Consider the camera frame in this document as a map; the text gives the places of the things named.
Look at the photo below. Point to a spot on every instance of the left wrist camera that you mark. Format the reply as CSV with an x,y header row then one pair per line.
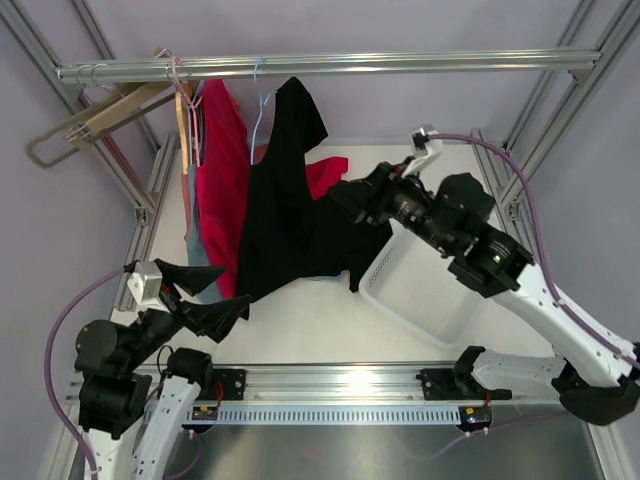
x,y
144,283

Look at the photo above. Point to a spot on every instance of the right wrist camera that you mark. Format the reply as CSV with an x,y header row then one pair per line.
x,y
426,149

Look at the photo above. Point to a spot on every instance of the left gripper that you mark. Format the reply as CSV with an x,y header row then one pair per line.
x,y
173,300

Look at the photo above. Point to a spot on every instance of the white slotted cable duct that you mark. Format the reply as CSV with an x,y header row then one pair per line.
x,y
384,415

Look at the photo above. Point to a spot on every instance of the light blue wire hanger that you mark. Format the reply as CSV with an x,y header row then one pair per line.
x,y
262,102

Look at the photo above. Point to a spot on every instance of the white plastic basket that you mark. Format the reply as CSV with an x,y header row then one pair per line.
x,y
410,282

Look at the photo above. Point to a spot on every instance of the red t shirt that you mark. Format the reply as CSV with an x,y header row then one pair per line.
x,y
220,184

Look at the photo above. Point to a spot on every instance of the pink hanger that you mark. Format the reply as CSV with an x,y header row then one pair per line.
x,y
173,76

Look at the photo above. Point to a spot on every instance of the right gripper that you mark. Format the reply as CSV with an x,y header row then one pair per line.
x,y
373,195

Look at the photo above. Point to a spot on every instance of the dusty pink garment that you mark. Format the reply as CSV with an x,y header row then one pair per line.
x,y
185,189

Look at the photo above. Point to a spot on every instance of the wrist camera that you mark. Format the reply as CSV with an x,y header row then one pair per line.
x,y
144,283
426,149

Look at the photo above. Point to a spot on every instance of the tan wooden clip hanger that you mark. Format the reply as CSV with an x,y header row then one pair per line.
x,y
123,111

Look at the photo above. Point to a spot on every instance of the black t shirt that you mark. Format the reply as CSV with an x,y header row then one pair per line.
x,y
287,234

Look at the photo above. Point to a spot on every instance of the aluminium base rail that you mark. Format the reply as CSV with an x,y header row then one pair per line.
x,y
330,382

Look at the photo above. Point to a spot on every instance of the aluminium hanging rail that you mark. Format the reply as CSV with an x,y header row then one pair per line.
x,y
197,68

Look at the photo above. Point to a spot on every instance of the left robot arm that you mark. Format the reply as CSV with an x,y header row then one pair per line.
x,y
133,422

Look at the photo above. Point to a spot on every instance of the grey t shirt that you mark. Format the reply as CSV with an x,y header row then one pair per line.
x,y
196,252

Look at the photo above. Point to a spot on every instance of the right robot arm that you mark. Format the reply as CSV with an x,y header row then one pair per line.
x,y
593,374

